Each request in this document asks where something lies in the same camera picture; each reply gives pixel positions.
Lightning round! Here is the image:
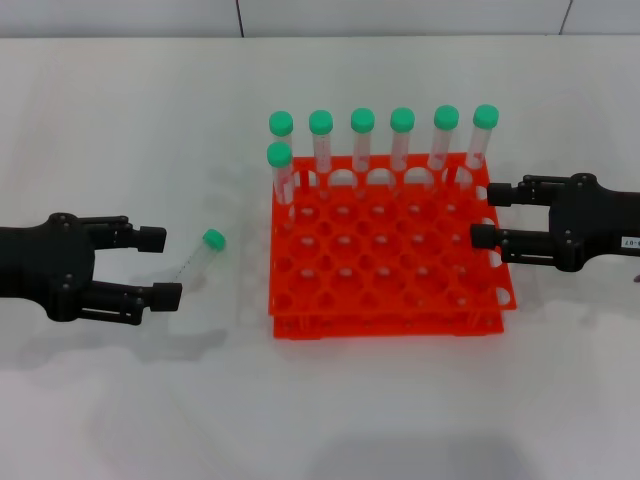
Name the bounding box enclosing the orange test tube rack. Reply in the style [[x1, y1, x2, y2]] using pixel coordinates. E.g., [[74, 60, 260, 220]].
[[268, 153, 519, 341]]

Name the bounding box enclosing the green-capped test tube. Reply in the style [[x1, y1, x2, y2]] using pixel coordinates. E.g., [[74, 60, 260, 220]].
[[268, 110, 296, 166], [427, 104, 461, 191], [459, 104, 500, 194], [174, 228, 227, 284], [308, 109, 335, 199], [389, 107, 416, 194], [350, 107, 377, 194], [267, 141, 297, 221]]

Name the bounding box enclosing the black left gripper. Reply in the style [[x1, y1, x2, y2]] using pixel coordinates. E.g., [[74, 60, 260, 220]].
[[0, 212, 184, 327]]

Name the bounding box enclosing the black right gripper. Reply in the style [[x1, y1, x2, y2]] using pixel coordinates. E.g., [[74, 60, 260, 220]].
[[470, 172, 640, 273]]

